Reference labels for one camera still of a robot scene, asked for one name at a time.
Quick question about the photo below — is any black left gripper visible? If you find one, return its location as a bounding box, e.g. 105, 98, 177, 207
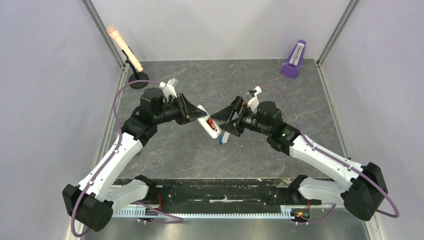
153, 92, 207, 126

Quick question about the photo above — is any white battery cover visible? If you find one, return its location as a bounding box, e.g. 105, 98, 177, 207
221, 132, 230, 144

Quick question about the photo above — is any white remote control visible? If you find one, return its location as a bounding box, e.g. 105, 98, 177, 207
197, 104, 222, 139

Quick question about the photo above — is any red orange battery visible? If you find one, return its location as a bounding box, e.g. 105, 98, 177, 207
207, 118, 216, 130

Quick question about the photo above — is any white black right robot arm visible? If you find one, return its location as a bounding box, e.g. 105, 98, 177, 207
211, 96, 388, 221

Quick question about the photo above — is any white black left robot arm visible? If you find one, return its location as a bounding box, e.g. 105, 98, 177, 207
62, 87, 208, 232

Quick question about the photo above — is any purple metronome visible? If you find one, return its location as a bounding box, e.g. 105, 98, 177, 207
280, 39, 307, 79

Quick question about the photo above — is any pink microphone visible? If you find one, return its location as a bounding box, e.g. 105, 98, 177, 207
106, 25, 144, 73

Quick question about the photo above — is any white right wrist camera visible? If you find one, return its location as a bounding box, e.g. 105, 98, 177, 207
246, 86, 262, 111

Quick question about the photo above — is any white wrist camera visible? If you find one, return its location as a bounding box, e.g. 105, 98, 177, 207
246, 86, 262, 111
159, 77, 179, 99

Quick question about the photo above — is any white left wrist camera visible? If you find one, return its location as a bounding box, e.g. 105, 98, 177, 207
159, 77, 179, 99

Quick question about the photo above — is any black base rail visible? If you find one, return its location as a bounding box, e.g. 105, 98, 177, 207
141, 178, 322, 214

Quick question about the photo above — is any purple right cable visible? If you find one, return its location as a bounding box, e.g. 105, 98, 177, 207
260, 84, 400, 226

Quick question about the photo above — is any white toothed cable strip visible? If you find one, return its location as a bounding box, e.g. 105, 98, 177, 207
112, 205, 295, 220

